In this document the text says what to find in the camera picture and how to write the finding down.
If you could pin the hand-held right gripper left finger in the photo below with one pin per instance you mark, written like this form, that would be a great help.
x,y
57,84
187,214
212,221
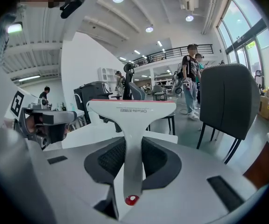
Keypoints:
x,y
78,171

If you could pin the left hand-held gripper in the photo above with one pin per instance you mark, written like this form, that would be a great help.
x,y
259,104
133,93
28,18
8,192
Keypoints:
x,y
16,104

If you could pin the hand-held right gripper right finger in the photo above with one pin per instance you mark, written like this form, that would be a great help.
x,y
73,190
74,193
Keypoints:
x,y
195,190

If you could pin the white squeegee red blade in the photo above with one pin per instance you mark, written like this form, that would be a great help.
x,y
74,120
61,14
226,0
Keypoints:
x,y
132,115

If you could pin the person's left hand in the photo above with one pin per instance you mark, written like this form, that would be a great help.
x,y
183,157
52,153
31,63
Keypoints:
x,y
33,123

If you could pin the white washbasin table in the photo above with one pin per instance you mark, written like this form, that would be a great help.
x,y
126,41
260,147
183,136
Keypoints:
x,y
87,136

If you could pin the white arched cabinet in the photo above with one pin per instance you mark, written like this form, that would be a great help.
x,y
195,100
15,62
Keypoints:
x,y
106,74

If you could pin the brown wooden cabinet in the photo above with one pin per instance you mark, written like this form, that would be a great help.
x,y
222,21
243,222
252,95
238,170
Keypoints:
x,y
263,164

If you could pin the black office chair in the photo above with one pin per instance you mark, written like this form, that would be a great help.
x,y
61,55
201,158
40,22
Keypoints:
x,y
128,83

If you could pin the dark grey chair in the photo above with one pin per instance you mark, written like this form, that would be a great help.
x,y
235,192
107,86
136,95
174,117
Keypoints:
x,y
228,97

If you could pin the rectangular ceiling lamp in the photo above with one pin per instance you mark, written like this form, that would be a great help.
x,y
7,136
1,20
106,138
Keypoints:
x,y
15,28

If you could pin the black balcony railing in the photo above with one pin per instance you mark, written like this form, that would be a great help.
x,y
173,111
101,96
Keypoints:
x,y
172,48

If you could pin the large glass window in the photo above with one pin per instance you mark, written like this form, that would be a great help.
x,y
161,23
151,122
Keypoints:
x,y
237,22

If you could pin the black head-mounted camera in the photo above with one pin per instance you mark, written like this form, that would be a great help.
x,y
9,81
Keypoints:
x,y
72,7

